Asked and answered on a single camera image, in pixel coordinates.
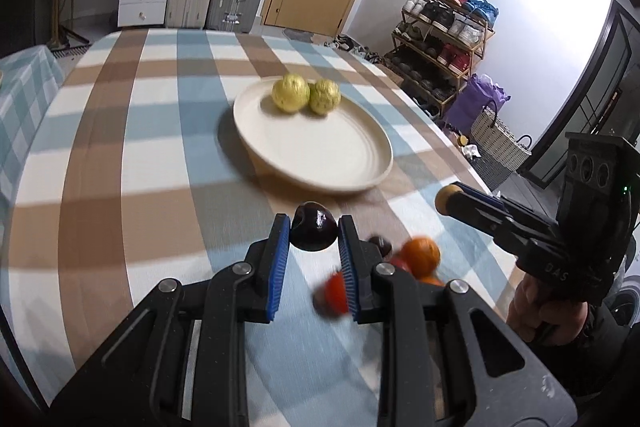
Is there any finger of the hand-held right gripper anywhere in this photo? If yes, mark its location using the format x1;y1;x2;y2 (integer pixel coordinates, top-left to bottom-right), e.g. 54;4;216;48
434;185;532;253
451;181;523;208

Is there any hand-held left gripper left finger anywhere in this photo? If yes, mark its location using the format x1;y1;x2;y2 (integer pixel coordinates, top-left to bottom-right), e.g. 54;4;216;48
50;213;301;427

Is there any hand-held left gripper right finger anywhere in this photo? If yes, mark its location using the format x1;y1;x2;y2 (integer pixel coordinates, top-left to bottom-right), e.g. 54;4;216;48
337;215;577;427

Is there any dark purple passion fruit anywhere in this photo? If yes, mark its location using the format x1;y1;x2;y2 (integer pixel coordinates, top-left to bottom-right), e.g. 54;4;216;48
367;234;393;259
290;202;338;253

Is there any cream oval plate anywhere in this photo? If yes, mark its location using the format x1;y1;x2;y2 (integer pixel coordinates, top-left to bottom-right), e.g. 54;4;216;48
232;76;393;194

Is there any person's right forearm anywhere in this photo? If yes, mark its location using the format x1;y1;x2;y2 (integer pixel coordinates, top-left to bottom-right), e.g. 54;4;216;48
527;302;640;403

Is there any person's right hand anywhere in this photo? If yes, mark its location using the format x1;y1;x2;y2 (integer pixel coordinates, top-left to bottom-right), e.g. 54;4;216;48
506;274;591;348

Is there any dark grey bag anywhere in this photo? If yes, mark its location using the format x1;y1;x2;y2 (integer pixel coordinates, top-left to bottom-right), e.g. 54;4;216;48
472;154;512;191

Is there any woven basket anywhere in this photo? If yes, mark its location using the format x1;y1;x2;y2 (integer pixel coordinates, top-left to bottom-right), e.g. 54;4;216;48
470;101;534;168

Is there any purple bag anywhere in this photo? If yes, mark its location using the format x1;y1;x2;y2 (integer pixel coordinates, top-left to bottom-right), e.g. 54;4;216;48
442;74;512;135

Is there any dark glass door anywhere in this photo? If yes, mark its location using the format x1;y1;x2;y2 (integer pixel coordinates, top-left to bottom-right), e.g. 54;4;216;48
517;0;640;188

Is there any wooden shoe rack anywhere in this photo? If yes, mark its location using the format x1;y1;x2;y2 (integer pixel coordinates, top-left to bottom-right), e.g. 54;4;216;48
382;0;497;118

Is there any yellow-green guava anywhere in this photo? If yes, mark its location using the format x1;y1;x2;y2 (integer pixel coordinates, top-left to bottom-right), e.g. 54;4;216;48
308;79;342;115
271;74;311;112

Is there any heap of loose sneakers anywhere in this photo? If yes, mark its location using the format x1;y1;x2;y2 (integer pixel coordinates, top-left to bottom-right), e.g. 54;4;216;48
324;34;387;64

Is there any blue checked cloth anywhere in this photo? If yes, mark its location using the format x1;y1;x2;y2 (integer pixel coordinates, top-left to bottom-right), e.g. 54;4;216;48
0;47;66;212

